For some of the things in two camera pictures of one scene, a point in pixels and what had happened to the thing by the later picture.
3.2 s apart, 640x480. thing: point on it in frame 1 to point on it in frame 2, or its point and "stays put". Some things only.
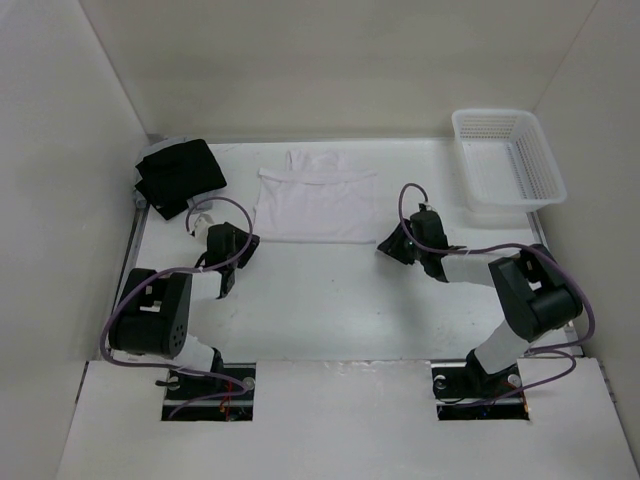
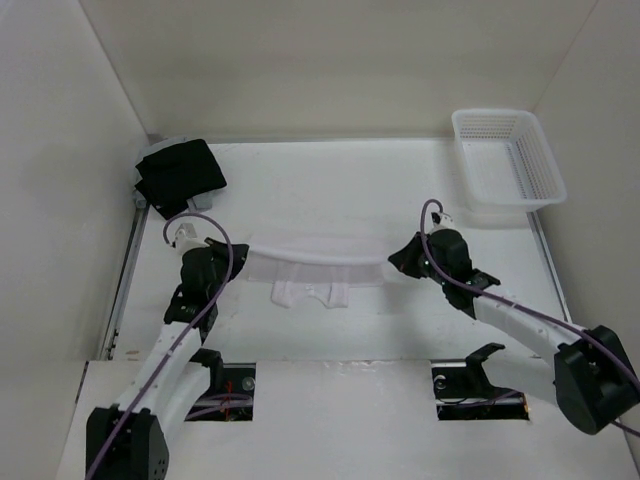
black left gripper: [244, 259] to [240, 251]
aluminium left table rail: [140, 221] stays put
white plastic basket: [508, 164] stays put
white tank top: [314, 199] to [326, 278]
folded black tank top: [171, 176] stays put
